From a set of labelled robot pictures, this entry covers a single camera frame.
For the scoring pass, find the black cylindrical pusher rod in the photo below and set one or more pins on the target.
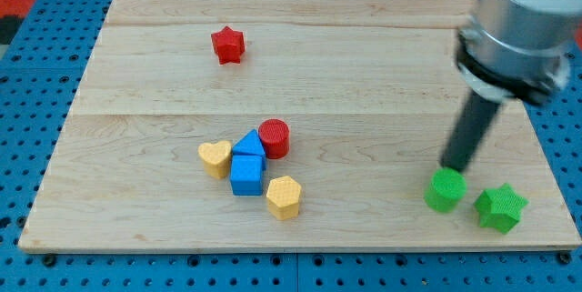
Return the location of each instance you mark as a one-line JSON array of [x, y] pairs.
[[471, 126]]

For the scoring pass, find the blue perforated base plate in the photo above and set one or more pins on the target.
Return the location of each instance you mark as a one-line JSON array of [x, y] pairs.
[[40, 70]]

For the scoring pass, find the red star block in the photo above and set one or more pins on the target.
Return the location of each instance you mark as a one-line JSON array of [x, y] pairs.
[[228, 45]]

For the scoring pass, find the yellow hexagon block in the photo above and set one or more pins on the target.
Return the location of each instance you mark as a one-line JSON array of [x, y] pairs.
[[283, 197]]

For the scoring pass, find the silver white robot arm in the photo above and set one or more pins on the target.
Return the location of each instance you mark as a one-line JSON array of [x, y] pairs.
[[515, 48]]

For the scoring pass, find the green cylinder block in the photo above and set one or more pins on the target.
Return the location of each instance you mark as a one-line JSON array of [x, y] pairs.
[[445, 190]]

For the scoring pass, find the light wooden board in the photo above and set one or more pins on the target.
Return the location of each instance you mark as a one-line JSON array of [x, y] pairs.
[[369, 91]]

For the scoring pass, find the blue triangle block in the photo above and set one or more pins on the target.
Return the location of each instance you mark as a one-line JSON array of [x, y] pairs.
[[251, 145]]

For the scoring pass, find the green star block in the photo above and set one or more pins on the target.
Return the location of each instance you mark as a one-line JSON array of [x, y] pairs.
[[500, 208]]

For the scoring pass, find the blue cube block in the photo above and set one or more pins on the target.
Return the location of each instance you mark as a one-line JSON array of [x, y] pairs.
[[246, 175]]

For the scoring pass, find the yellow heart block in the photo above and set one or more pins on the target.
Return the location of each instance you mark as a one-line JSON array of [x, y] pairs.
[[216, 158]]

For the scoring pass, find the red cylinder block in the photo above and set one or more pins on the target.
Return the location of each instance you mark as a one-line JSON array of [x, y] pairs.
[[274, 135]]

